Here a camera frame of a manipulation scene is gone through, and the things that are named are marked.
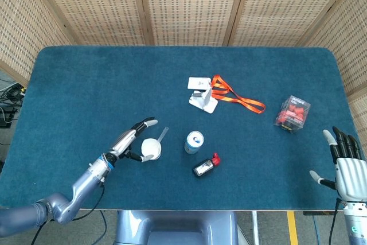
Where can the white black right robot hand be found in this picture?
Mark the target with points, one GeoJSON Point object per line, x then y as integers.
{"type": "Point", "coordinates": [351, 176]}

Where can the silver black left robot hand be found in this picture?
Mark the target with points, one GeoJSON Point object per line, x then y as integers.
{"type": "Point", "coordinates": [123, 141]}

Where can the clear plastic ruler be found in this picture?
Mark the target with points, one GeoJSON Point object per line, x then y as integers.
{"type": "Point", "coordinates": [164, 134]}

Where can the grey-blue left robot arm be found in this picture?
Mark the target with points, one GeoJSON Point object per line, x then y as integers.
{"type": "Point", "coordinates": [83, 184]}

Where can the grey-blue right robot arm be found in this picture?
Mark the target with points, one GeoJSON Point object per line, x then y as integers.
{"type": "Point", "coordinates": [357, 225]}

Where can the white paper cup blue flowers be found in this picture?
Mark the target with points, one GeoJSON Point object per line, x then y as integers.
{"type": "Point", "coordinates": [150, 149]}

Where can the woven bamboo screen panel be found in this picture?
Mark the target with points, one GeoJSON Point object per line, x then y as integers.
{"type": "Point", "coordinates": [359, 124]}
{"type": "Point", "coordinates": [189, 7]}
{"type": "Point", "coordinates": [344, 41]}
{"type": "Point", "coordinates": [23, 27]}
{"type": "Point", "coordinates": [286, 7]}
{"type": "Point", "coordinates": [94, 7]}

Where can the light blue beverage can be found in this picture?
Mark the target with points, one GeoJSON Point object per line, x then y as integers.
{"type": "Point", "coordinates": [193, 144]}

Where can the black ink bottle red cap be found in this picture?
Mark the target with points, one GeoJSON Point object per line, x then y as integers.
{"type": "Point", "coordinates": [203, 169]}

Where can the white folding phone stand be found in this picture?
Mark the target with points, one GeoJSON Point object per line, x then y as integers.
{"type": "Point", "coordinates": [207, 104]}

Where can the white badge card holder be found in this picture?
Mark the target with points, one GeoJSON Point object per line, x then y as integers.
{"type": "Point", "coordinates": [198, 82]}

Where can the grey-blue robot torso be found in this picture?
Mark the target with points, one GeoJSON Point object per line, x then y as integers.
{"type": "Point", "coordinates": [175, 227]}

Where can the white table leg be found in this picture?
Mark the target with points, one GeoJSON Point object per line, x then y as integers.
{"type": "Point", "coordinates": [255, 227]}

